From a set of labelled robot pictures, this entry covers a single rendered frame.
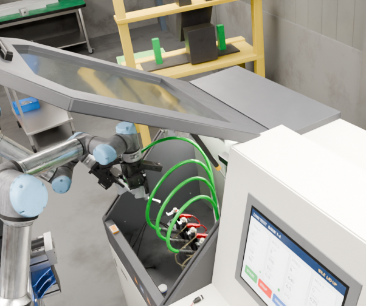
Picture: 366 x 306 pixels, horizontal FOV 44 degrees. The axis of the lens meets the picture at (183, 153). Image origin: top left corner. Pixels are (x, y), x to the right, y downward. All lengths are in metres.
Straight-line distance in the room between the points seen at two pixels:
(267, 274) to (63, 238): 2.56
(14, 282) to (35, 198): 0.28
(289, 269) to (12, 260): 0.83
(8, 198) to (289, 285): 0.86
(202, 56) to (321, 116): 2.75
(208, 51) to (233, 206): 2.99
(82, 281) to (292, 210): 2.31
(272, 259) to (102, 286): 2.03
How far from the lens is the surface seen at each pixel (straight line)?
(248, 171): 1.44
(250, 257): 1.53
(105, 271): 3.40
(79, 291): 3.34
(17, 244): 1.47
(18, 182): 1.40
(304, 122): 1.73
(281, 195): 1.34
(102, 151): 1.63
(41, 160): 1.61
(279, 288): 1.45
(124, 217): 2.30
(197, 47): 4.36
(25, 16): 7.71
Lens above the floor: 2.32
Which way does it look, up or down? 31 degrees down
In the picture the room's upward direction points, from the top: 9 degrees counter-clockwise
